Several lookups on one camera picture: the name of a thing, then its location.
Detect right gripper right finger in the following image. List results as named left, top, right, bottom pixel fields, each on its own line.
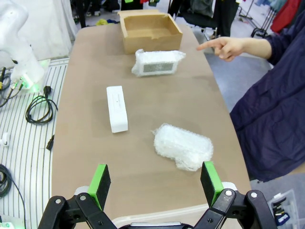
left=193, top=161, right=278, bottom=229

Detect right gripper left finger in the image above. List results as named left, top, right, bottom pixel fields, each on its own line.
left=38, top=164, right=120, bottom=229

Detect fully bubble-wrapped clock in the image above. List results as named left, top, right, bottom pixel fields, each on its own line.
left=150, top=123, right=214, bottom=172

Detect white unwrapped digital clock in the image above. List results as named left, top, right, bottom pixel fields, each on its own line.
left=106, top=85, right=129, bottom=134

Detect bubble-wrapped clock with visible face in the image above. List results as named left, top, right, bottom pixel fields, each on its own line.
left=131, top=49, right=186, bottom=77

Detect person's right forearm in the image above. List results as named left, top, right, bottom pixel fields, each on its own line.
left=243, top=38, right=272, bottom=60

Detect person's right hand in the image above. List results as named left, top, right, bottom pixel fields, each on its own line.
left=196, top=37, right=247, bottom=62

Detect white grooved mounting platform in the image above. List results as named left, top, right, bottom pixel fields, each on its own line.
left=0, top=58, right=70, bottom=229

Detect clear plastic parts organiser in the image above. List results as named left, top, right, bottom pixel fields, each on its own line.
left=266, top=188, right=305, bottom=229

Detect person in purple jacket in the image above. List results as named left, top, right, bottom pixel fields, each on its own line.
left=230, top=9, right=305, bottom=182

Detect small white adapter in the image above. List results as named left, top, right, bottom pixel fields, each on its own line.
left=0, top=132, right=10, bottom=146

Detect brown cardboard box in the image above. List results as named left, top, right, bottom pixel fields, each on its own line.
left=118, top=9, right=183, bottom=55

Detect black metal clothes rack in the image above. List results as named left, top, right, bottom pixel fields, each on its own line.
left=238, top=0, right=277, bottom=38

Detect black office chair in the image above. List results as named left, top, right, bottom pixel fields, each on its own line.
left=181, top=0, right=239, bottom=36

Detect long red dress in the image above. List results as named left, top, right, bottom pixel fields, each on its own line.
left=270, top=0, right=304, bottom=34

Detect black cable plug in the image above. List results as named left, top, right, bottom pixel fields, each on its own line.
left=46, top=135, right=55, bottom=151

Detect black cable bundle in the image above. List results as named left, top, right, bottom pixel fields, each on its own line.
left=0, top=163, right=27, bottom=229

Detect coiled black power cable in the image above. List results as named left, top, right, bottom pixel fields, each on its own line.
left=25, top=85, right=59, bottom=125

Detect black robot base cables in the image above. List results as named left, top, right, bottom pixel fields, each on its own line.
left=0, top=66, right=24, bottom=108

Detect black metal post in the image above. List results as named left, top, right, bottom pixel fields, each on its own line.
left=76, top=0, right=87, bottom=29

